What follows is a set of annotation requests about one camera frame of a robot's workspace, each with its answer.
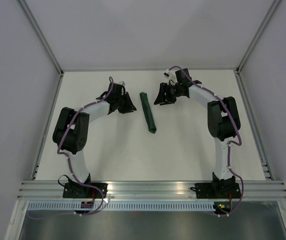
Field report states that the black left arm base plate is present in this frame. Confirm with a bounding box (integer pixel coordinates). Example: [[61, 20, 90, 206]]
[[63, 181, 108, 199]]

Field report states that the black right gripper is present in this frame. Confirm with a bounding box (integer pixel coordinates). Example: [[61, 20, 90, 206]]
[[154, 82, 181, 106]]

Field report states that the left aluminium side rail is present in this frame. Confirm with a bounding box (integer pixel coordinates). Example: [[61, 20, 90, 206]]
[[29, 71, 64, 181]]

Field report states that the right aluminium frame post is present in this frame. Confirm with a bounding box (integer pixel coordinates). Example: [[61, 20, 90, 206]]
[[235, 0, 283, 75]]

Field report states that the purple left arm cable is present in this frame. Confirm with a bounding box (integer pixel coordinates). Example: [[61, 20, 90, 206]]
[[27, 76, 115, 221]]

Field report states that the aluminium frame post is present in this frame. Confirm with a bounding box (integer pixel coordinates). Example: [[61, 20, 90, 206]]
[[235, 0, 283, 75], [16, 0, 64, 76]]

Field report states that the aluminium side rail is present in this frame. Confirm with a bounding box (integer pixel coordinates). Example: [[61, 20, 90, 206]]
[[234, 69, 274, 181], [29, 71, 64, 181]]

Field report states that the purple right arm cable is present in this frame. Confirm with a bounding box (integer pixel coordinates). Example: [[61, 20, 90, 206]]
[[167, 65, 245, 218]]

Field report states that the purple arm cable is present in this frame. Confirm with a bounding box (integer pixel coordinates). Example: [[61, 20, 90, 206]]
[[167, 65, 245, 218], [27, 76, 115, 221]]

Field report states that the right aluminium side rail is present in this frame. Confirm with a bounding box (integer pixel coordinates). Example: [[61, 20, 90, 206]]
[[234, 69, 274, 181]]

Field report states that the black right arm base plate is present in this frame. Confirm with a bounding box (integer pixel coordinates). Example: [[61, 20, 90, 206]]
[[190, 183, 241, 199]]

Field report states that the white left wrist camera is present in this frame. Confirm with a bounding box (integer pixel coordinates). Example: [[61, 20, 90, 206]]
[[118, 81, 125, 86]]

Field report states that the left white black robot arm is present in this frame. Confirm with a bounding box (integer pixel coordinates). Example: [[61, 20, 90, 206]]
[[53, 82, 137, 198]]

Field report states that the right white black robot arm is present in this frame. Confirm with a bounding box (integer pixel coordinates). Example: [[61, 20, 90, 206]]
[[154, 66, 242, 198]]

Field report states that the left aluminium frame post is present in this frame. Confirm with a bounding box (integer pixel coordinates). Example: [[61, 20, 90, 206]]
[[16, 0, 64, 76]]

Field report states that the white slotted cable duct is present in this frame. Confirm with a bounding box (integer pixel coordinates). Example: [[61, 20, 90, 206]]
[[28, 200, 214, 212]]

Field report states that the aluminium front frame rail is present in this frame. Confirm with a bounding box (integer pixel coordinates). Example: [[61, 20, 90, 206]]
[[17, 180, 286, 202]]

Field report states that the dark green cloth napkin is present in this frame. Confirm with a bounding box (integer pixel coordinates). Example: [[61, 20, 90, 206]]
[[139, 92, 157, 134]]

